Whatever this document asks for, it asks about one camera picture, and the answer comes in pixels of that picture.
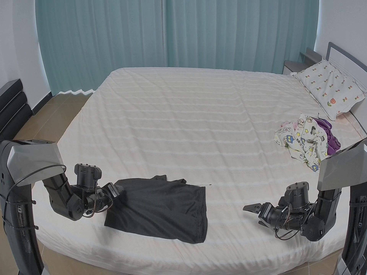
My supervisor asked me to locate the black T-shirt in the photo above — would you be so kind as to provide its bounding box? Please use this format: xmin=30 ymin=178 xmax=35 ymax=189
xmin=104 ymin=175 xmax=213 ymax=244

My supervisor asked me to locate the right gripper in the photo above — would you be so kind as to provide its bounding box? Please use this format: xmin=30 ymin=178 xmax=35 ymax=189
xmin=243 ymin=202 xmax=288 ymax=230

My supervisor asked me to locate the black cable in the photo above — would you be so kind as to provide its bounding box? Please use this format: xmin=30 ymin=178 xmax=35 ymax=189
xmin=5 ymin=164 xmax=67 ymax=200
xmin=274 ymin=227 xmax=300 ymax=240

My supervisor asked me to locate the bed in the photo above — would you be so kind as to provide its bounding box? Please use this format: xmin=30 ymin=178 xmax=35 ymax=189
xmin=34 ymin=42 xmax=367 ymax=275

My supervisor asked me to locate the white printed pyjama top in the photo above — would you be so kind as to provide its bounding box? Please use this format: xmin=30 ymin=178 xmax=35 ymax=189
xmin=274 ymin=113 xmax=329 ymax=173

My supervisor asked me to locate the white printed pillow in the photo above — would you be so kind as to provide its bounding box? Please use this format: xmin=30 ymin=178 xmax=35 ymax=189
xmin=290 ymin=58 xmax=366 ymax=121

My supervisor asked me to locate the purple garment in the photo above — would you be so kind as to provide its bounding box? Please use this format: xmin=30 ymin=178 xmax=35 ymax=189
xmin=313 ymin=113 xmax=342 ymax=156

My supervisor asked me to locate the black chest of drawers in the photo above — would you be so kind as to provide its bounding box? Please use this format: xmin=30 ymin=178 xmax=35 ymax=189
xmin=0 ymin=78 xmax=32 ymax=141

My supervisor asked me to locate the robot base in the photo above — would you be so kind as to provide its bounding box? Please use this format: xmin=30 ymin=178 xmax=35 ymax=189
xmin=337 ymin=258 xmax=349 ymax=275

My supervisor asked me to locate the grey bedside table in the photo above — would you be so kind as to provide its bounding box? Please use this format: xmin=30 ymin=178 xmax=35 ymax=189
xmin=283 ymin=48 xmax=323 ymax=75

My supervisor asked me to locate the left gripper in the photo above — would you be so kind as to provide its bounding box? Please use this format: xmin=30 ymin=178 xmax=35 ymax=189
xmin=96 ymin=182 xmax=120 ymax=210

